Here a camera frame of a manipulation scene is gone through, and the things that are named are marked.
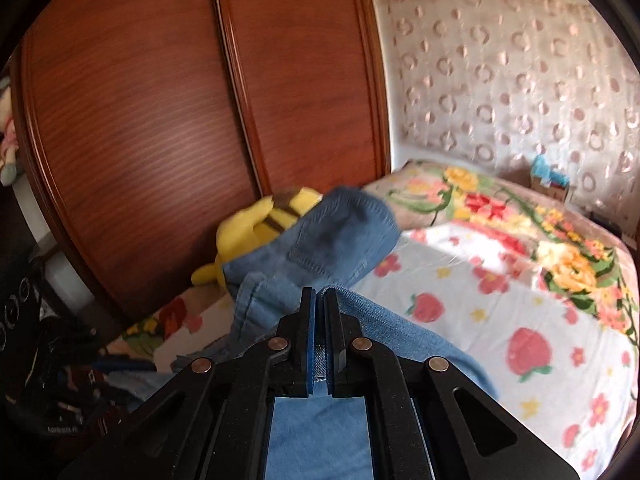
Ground brown wooden wardrobe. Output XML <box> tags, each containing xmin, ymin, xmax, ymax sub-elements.
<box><xmin>10</xmin><ymin>0</ymin><xmax>393</xmax><ymax>331</ymax></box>

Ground white curtain with pink rings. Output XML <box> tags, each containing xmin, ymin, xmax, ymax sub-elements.
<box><xmin>372</xmin><ymin>0</ymin><xmax>640</xmax><ymax>241</ymax></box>

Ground white sheet with red print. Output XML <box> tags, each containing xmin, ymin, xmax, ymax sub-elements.
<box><xmin>152</xmin><ymin>222</ymin><xmax>636</xmax><ymax>480</ymax></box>

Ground blue denim pants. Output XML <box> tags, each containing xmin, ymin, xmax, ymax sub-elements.
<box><xmin>215</xmin><ymin>186</ymin><xmax>498</xmax><ymax>480</ymax></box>

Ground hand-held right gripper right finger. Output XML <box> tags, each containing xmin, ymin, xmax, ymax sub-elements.
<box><xmin>323</xmin><ymin>289</ymin><xmax>582</xmax><ymax>480</ymax></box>

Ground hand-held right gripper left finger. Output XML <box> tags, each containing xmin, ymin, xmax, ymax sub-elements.
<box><xmin>59</xmin><ymin>287</ymin><xmax>317</xmax><ymax>480</ymax></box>

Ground pastel plush toy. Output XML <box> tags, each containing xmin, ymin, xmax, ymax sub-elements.
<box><xmin>0</xmin><ymin>77</ymin><xmax>23</xmax><ymax>187</ymax></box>

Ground yellow plush toy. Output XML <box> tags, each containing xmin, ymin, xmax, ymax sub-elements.
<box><xmin>192</xmin><ymin>186</ymin><xmax>323</xmax><ymax>287</ymax></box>

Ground dark clutter pile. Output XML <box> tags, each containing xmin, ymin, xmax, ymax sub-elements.
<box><xmin>0</xmin><ymin>240</ymin><xmax>161</xmax><ymax>461</ymax></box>

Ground small box with blue item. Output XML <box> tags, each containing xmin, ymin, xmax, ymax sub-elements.
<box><xmin>530</xmin><ymin>154</ymin><xmax>571</xmax><ymax>203</ymax></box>

